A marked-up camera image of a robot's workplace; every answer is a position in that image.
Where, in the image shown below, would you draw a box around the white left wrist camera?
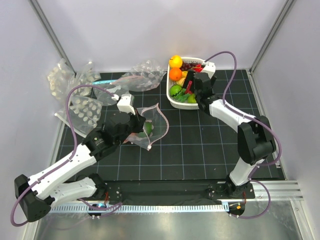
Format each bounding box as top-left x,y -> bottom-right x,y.
111,93 -> 136,115

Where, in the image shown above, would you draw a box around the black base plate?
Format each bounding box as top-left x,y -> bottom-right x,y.
104,179 -> 256,206

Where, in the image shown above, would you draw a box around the clear bag white dots back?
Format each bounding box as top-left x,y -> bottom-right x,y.
47,58 -> 75,104

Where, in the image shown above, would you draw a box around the clear bag white dots middle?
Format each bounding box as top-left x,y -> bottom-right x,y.
71,61 -> 101,97

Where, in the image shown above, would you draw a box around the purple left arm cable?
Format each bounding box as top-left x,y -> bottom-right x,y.
9,84 -> 123,227

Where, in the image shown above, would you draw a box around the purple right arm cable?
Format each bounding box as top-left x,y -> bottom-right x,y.
204,51 -> 283,219

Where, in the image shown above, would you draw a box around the crumpled clear bag pink dots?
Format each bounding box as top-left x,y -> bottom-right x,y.
112,59 -> 166,92

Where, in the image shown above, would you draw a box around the clear bag white dots front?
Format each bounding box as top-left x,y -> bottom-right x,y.
69,96 -> 103,138

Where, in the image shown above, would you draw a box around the green apple with stem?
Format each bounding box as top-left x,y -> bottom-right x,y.
187,93 -> 197,104

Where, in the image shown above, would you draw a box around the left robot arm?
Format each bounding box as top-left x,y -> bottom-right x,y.
13,111 -> 146,223

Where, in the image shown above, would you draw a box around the red apple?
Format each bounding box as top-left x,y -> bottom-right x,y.
193,64 -> 203,73

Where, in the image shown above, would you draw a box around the clear bag white dots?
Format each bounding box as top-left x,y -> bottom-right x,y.
71,61 -> 101,97
47,58 -> 75,104
69,96 -> 103,138

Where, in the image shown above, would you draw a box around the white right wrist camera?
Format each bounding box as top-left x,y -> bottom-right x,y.
201,61 -> 216,79

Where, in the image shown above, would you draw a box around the white perforated plastic basket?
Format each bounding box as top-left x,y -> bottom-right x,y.
166,56 -> 209,110

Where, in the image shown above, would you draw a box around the clear zip bag pink zipper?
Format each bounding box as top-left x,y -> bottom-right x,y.
125,103 -> 169,151

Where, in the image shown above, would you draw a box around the pink dragon fruit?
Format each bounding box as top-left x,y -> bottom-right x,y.
175,81 -> 196,104

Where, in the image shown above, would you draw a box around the orange fruit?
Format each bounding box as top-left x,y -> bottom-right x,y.
169,67 -> 182,82

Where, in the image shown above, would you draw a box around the white slotted cable duct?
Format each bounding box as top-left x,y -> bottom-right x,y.
50,202 -> 229,214

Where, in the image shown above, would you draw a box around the dark green avocado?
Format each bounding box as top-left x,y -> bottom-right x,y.
138,121 -> 154,138

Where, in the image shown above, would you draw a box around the purple grape bunch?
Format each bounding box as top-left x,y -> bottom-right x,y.
180,61 -> 198,71

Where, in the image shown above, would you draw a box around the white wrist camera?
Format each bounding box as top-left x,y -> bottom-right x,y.
201,61 -> 216,79
111,93 -> 136,115

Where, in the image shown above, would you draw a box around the clear bag blue zipper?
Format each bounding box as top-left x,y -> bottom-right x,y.
91,78 -> 130,107

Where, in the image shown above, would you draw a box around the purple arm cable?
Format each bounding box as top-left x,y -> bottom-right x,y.
9,84 -> 123,227
204,51 -> 283,219

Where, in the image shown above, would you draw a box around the red lychee bunch with leaves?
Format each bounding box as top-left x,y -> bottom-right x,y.
126,133 -> 141,142

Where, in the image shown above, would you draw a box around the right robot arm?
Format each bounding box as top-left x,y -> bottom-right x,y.
184,70 -> 276,198

